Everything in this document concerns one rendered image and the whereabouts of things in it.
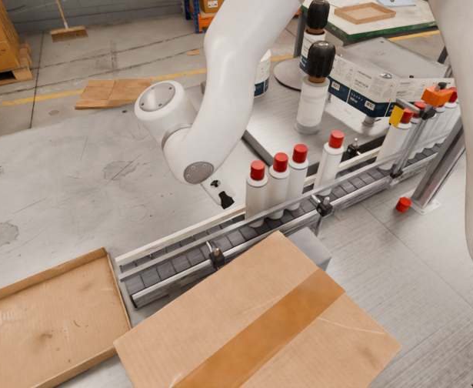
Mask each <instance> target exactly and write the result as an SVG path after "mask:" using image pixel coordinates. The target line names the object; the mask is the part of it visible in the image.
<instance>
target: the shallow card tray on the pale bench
mask: <svg viewBox="0 0 473 388"><path fill-rule="evenodd" d="M334 14H335V15H337V16H339V17H341V18H343V19H345V20H347V21H349V22H351V23H353V24H355V25H360V24H364V23H368V22H375V21H379V20H383V19H387V18H394V17H395V15H396V12H395V11H393V10H391V9H389V8H386V7H383V6H381V5H378V4H375V3H374V2H368V3H363V4H359V5H351V6H347V7H342V8H335V11H334Z"/></svg>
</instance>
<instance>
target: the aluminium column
mask: <svg viewBox="0 0 473 388"><path fill-rule="evenodd" d="M465 153H466V151H465V135H464V129H463V125H462V119H461V115H460V117H459V118H458V121H457V122H456V123H455V125H454V127H453V128H452V130H451V131H450V133H449V135H448V137H447V139H446V140H445V142H444V143H443V145H442V147H441V148H440V150H439V151H438V153H437V155H436V157H435V158H434V160H433V161H432V163H431V165H430V166H429V168H428V170H427V172H426V173H425V175H424V176H423V178H422V179H421V181H420V183H419V184H418V186H417V188H416V190H415V191H414V193H413V194H412V196H411V198H410V199H411V200H412V201H414V202H415V203H416V204H418V205H419V206H420V207H422V208H423V207H425V206H427V205H428V204H430V203H432V201H433V200H434V198H435V197H436V195H437V194H438V193H439V191H440V190H441V188H442V187H443V185H444V184H445V183H446V181H447V180H448V178H449V177H450V175H451V174H452V173H453V171H454V170H455V168H456V167H457V165H458V164H459V162H460V161H461V159H462V158H463V156H464V155H465Z"/></svg>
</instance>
